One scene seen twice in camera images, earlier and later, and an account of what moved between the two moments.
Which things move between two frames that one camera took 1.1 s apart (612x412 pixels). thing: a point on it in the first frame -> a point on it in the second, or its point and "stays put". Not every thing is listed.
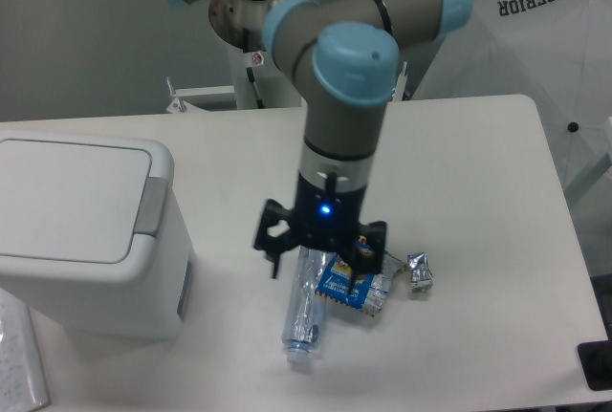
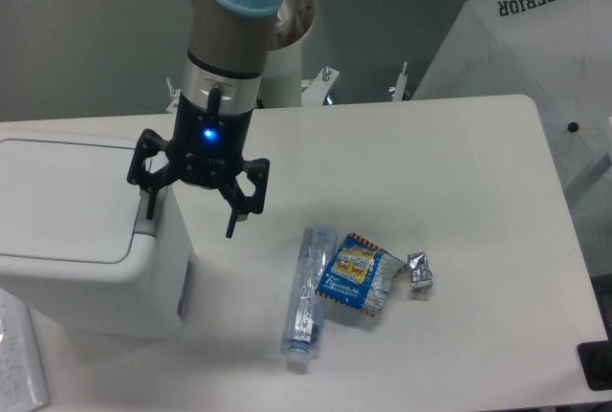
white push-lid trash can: [95, 233] stays put
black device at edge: [596, 361] stays put
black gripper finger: [273, 212] -> [148, 142]
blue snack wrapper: [363, 292] stays put
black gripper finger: [369, 252] -> [241, 206]
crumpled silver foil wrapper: [421, 273] stays put
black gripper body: [324, 216] -> [207, 145]
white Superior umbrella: [548, 37] stays put
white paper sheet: [21, 382] stays put
